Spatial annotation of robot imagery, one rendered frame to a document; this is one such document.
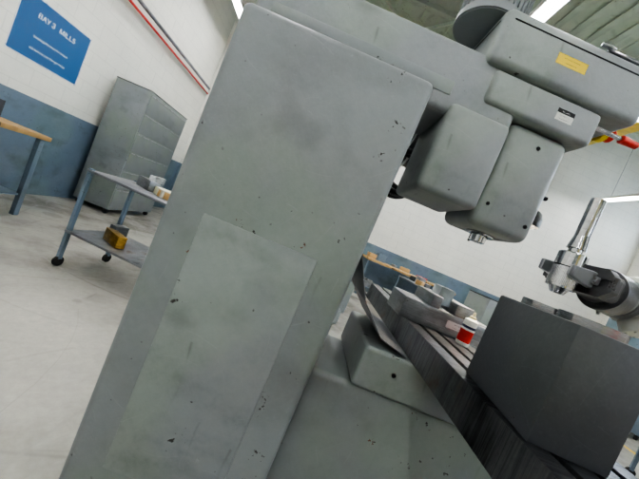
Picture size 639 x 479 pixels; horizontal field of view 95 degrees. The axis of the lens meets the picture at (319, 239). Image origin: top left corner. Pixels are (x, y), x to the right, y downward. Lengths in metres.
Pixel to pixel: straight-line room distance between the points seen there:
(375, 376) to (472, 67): 0.91
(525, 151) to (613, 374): 0.65
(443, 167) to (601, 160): 9.69
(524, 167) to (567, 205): 8.83
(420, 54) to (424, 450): 1.11
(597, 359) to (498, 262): 8.33
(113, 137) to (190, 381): 5.00
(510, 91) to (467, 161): 0.22
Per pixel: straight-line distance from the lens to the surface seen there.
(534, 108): 1.08
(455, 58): 1.04
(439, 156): 0.92
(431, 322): 1.07
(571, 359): 0.57
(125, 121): 5.58
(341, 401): 0.94
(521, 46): 1.11
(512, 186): 1.03
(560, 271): 0.72
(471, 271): 8.57
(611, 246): 10.73
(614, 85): 1.23
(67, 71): 5.42
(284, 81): 0.80
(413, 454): 1.07
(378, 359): 0.88
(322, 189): 0.73
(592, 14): 7.77
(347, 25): 1.01
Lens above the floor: 1.13
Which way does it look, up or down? 3 degrees down
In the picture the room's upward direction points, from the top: 23 degrees clockwise
